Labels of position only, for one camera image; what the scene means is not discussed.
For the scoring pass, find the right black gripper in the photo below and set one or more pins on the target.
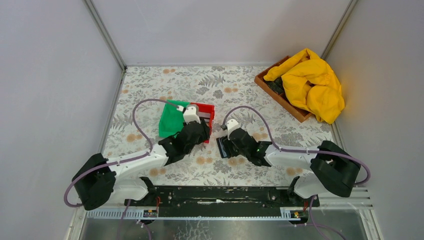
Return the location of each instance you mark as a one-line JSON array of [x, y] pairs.
[[234, 153]]

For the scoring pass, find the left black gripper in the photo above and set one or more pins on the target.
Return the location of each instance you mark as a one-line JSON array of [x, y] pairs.
[[205, 133]]

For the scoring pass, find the black leather card holder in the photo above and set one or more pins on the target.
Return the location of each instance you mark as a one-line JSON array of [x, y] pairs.
[[222, 144]]

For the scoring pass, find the red plastic bin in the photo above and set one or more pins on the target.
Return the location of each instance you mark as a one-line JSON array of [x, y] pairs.
[[206, 112]]

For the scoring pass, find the green plastic bin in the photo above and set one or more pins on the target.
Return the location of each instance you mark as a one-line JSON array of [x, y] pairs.
[[171, 121]]

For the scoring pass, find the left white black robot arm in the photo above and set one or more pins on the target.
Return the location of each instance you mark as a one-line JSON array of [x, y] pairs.
[[101, 180]]

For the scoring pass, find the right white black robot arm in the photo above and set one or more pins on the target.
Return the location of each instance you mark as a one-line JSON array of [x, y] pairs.
[[332, 169]]

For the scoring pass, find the floral table mat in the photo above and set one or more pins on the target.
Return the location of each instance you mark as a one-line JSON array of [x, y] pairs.
[[232, 90]]

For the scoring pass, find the brown wooden tray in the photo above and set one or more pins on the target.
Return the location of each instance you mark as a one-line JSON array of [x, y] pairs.
[[299, 114]]

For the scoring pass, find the dark items in tray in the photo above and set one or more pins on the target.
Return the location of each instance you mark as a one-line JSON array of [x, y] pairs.
[[276, 86]]

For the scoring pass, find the yellow cloth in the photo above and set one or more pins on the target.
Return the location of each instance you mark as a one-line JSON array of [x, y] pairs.
[[310, 84]]

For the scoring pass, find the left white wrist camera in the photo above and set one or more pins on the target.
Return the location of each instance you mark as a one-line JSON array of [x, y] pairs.
[[190, 114]]

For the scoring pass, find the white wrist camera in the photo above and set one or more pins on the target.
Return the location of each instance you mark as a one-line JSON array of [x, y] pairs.
[[230, 126], [190, 114]]

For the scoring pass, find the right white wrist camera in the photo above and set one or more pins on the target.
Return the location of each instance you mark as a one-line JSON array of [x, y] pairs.
[[230, 126]]

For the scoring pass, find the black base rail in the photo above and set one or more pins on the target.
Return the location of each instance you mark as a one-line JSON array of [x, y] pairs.
[[176, 196]]

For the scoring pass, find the grey slotted cable duct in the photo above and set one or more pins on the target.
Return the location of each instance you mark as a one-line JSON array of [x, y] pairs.
[[209, 212]]

